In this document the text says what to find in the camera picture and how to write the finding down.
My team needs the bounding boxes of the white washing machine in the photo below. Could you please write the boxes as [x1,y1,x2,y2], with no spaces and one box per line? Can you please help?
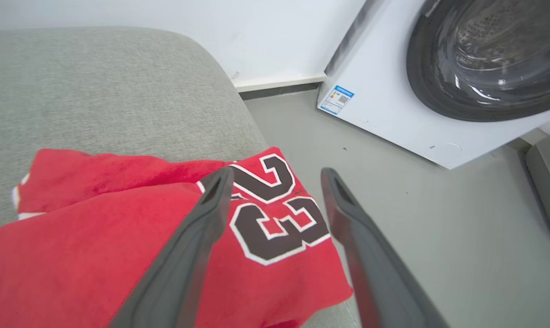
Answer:
[317,0,550,170]

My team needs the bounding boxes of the blue white energy label sticker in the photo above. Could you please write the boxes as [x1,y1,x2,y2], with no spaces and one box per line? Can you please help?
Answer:
[319,85,355,115]

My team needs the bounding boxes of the red and white basketball jersey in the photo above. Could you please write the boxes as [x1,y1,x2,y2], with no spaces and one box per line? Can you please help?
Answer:
[0,147,354,328]

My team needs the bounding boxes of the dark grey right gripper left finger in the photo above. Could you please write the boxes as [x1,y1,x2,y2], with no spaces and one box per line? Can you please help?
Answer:
[108,166,235,328]

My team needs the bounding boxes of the dark round washing machine door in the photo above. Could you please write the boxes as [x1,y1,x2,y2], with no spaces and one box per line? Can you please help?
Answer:
[406,0,550,123]

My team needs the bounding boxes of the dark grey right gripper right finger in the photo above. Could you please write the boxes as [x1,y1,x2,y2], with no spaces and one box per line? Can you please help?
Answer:
[320,168,448,328]

